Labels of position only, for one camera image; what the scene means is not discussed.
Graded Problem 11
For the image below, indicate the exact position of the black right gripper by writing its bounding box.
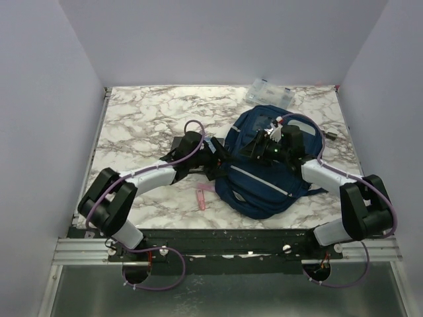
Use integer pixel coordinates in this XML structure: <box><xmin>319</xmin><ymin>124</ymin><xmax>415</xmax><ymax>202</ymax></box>
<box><xmin>237</xmin><ymin>130</ymin><xmax>291</xmax><ymax>167</ymax></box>

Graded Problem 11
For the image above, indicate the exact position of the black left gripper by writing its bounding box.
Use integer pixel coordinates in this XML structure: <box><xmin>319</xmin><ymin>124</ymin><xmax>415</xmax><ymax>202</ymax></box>
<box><xmin>188</xmin><ymin>137</ymin><xmax>239</xmax><ymax>180</ymax></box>

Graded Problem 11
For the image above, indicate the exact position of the pink highlighter pen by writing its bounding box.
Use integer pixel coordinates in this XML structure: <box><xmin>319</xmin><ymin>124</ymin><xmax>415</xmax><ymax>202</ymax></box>
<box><xmin>196</xmin><ymin>183</ymin><xmax>215</xmax><ymax>192</ymax></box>

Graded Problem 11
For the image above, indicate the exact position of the navy blue student backpack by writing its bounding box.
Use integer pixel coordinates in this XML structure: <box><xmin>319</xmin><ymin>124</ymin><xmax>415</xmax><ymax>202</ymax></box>
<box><xmin>215</xmin><ymin>105</ymin><xmax>327</xmax><ymax>219</ymax></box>

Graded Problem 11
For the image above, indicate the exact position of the dark blue thin notebook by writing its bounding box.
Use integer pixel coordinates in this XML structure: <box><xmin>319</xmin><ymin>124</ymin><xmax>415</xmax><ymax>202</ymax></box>
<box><xmin>171</xmin><ymin>133</ymin><xmax>225</xmax><ymax>174</ymax></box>

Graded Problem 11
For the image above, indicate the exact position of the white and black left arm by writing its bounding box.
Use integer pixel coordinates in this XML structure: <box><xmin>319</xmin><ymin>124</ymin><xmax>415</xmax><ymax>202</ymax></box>
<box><xmin>77</xmin><ymin>131</ymin><xmax>231</xmax><ymax>261</ymax></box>

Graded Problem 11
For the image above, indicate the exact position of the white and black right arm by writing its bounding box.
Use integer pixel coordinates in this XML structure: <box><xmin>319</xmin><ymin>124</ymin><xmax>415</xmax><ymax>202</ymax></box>
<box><xmin>239</xmin><ymin>125</ymin><xmax>397</xmax><ymax>259</ymax></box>

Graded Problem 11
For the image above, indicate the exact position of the clear plastic screw organiser box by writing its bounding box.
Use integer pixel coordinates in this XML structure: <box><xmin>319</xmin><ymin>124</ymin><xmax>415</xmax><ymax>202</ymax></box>
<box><xmin>245</xmin><ymin>79</ymin><xmax>295</xmax><ymax>109</ymax></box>

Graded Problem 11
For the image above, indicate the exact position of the black and white cylinder tool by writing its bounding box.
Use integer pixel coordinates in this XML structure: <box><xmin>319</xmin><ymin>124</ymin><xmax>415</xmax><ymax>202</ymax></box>
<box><xmin>324</xmin><ymin>131</ymin><xmax>338</xmax><ymax>141</ymax></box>

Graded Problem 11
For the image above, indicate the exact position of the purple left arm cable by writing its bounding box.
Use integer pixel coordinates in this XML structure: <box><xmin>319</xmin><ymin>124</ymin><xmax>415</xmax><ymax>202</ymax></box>
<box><xmin>85</xmin><ymin>120</ymin><xmax>186</xmax><ymax>291</ymax></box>

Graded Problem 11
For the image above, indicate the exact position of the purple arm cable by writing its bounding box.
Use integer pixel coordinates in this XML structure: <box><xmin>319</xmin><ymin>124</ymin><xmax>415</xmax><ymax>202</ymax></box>
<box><xmin>277</xmin><ymin>112</ymin><xmax>397</xmax><ymax>288</ymax></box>
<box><xmin>85</xmin><ymin>120</ymin><xmax>186</xmax><ymax>291</ymax></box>

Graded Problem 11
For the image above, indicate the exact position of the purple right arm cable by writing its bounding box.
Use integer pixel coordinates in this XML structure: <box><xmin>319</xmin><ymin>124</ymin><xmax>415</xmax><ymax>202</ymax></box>
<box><xmin>277</xmin><ymin>112</ymin><xmax>397</xmax><ymax>288</ymax></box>

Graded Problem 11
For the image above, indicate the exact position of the aluminium front mounting rail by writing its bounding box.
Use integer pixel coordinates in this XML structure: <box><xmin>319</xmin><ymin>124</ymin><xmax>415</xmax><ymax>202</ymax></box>
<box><xmin>40</xmin><ymin>228</ymin><xmax>412</xmax><ymax>315</ymax></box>

